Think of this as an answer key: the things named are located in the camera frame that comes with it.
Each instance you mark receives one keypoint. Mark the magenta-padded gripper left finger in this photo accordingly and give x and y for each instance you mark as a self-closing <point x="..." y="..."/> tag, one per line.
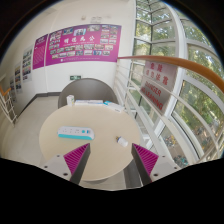
<point x="63" y="166"/>

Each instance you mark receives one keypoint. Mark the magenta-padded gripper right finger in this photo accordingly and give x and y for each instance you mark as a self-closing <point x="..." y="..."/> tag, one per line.
<point x="156" y="168"/>

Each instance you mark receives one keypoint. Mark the small upright white green box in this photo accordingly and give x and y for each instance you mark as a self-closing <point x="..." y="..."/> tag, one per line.
<point x="70" y="100"/>

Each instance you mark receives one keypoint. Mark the long flat white blue box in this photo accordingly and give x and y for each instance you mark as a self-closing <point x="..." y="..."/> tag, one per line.
<point x="115" y="106"/>

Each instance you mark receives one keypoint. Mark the small white stair railing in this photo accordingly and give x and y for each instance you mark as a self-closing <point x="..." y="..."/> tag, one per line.
<point x="7" y="106"/>

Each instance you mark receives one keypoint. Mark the green exit sign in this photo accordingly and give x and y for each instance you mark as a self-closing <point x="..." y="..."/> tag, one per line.
<point x="75" y="77"/>

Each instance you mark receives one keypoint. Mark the white photo display board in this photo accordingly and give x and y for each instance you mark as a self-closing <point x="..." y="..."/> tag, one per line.
<point x="12" y="90"/>
<point x="27" y="65"/>
<point x="18" y="78"/>

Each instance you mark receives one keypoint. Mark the grey sign with red characters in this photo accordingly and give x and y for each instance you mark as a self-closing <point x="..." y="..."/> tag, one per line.
<point x="161" y="75"/>

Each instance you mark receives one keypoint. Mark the white railing with wooden handrail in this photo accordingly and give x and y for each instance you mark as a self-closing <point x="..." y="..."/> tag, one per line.
<point x="180" y="62"/>

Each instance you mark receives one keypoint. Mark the narrow magenta text poster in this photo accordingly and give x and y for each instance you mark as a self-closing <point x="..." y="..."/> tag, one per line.
<point x="40" y="51"/>

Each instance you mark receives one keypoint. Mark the large magenta photo poster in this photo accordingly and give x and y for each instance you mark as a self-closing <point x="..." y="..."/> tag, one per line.
<point x="83" y="45"/>

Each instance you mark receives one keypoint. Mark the large glass window wall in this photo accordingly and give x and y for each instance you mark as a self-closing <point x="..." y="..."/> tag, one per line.
<point x="163" y="30"/>

